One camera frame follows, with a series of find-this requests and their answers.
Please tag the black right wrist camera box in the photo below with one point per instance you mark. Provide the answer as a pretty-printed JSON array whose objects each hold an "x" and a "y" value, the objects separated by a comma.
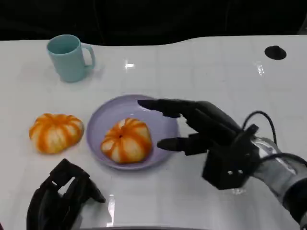
[{"x": 225, "y": 167}]

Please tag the black table grommet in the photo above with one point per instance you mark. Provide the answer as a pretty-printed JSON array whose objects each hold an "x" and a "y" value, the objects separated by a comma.
[{"x": 275, "y": 52}]

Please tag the orange and white toy bread roll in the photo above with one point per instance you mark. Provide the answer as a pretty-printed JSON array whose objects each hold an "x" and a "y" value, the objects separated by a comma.
[
  {"x": 55, "y": 134},
  {"x": 124, "y": 141}
]

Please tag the lilac plate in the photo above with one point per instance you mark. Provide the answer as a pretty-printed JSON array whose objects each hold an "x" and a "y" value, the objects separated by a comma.
[{"x": 158, "y": 124}]

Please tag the pale green mug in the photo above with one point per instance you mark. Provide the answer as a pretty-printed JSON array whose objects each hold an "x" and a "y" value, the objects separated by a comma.
[{"x": 67, "y": 62}]

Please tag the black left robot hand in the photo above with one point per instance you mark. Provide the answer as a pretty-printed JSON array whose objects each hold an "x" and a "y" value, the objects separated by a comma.
[{"x": 55, "y": 203}]

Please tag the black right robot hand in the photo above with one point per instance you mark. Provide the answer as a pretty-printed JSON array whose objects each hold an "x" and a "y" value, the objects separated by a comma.
[{"x": 211, "y": 122}]

